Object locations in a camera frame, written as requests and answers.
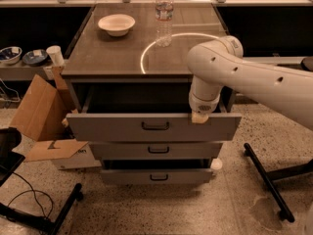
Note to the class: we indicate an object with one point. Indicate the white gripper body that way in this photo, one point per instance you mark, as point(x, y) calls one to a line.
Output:
point(204, 106)

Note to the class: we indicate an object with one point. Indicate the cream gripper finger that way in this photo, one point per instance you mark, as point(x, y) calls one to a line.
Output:
point(199, 118)

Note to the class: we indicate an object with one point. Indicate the grey top drawer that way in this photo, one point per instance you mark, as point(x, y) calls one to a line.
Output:
point(146, 112)

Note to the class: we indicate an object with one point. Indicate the grey drawer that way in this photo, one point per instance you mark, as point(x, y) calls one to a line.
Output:
point(146, 112)
point(156, 176)
point(155, 150)

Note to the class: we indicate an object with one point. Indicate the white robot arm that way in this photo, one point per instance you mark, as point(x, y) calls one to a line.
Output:
point(219, 63)

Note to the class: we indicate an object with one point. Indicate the grey drawer cabinet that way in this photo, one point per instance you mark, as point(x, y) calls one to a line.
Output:
point(98, 58)

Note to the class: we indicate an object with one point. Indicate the grey middle drawer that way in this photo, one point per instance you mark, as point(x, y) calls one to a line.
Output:
point(155, 150)

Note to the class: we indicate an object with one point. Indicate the grey bottom drawer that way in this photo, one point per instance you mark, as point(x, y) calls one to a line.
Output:
point(156, 176)

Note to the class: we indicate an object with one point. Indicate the white ball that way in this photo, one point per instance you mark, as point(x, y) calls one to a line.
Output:
point(216, 164)

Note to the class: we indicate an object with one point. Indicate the black stand base right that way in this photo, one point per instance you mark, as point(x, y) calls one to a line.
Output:
point(270, 176)

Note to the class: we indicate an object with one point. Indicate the black stand base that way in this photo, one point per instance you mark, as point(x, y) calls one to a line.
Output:
point(39, 222)
point(270, 176)

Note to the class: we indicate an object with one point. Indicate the clear plastic water bottle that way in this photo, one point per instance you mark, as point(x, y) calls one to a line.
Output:
point(164, 15)

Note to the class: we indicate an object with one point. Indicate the white bowl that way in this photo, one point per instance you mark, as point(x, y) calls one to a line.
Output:
point(116, 25)

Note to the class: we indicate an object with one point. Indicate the crumpled packing paper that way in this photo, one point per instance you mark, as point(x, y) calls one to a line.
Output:
point(65, 121)

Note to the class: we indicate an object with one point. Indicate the brown cardboard box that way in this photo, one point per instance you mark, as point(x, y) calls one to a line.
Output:
point(39, 117)

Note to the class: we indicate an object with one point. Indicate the white paper cup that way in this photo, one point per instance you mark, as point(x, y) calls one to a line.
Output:
point(55, 54)

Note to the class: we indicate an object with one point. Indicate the dark blue bowl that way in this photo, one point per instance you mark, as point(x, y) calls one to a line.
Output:
point(35, 58)

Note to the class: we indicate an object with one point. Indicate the black stand base left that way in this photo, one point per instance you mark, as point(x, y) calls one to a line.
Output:
point(39, 222)

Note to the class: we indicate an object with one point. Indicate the grey low shelf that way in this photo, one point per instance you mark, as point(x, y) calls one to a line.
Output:
point(22, 72)

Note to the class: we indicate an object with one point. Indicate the black chair seat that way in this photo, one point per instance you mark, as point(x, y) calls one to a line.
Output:
point(10, 138)

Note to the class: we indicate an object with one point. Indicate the blue patterned bowl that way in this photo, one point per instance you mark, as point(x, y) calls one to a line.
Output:
point(10, 55)

